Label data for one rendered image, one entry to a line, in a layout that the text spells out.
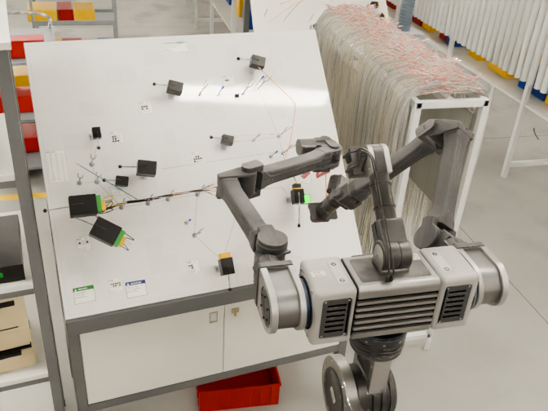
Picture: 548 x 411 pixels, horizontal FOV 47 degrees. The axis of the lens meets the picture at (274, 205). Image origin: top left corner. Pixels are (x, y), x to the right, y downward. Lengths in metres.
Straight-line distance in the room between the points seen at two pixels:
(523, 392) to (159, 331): 1.94
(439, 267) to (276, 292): 0.38
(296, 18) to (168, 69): 2.90
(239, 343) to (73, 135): 1.06
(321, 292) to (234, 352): 1.36
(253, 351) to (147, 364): 0.45
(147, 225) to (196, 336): 0.50
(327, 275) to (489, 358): 2.35
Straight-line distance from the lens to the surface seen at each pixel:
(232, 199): 1.75
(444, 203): 1.78
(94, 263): 2.33
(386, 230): 1.41
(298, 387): 3.25
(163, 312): 2.37
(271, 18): 5.28
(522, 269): 4.46
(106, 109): 2.45
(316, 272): 1.40
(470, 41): 5.96
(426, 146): 1.96
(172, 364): 2.62
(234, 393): 3.06
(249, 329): 2.62
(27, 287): 2.20
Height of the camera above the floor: 2.35
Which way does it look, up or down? 30 degrees down
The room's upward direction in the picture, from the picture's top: 4 degrees clockwise
